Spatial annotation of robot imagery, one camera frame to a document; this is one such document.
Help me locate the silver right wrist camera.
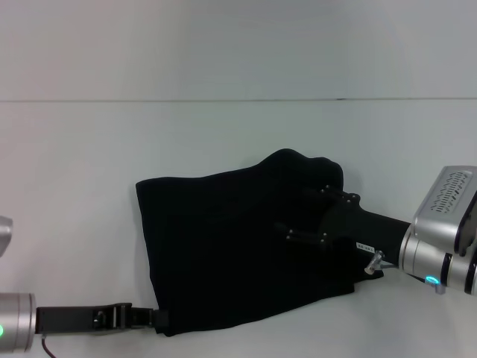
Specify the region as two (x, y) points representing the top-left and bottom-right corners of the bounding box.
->
(411, 165), (477, 258)

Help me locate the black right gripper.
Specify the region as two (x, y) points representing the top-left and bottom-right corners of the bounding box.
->
(274, 184), (413, 262)

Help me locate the right gripper metal cable connector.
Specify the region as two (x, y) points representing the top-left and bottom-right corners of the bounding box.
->
(364, 250), (397, 277)

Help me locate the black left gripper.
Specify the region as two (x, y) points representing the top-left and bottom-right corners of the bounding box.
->
(35, 301), (169, 336)

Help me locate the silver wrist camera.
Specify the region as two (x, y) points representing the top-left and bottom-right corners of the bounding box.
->
(411, 165), (477, 258)
(0, 215), (14, 259)

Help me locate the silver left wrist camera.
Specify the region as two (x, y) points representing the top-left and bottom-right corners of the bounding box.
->
(0, 215), (14, 259)

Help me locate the dark red left arm cable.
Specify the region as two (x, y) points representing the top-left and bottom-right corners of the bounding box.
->
(39, 333), (57, 358)

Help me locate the black shirt with FREE print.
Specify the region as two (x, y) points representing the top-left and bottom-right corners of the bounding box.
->
(134, 148), (385, 339)

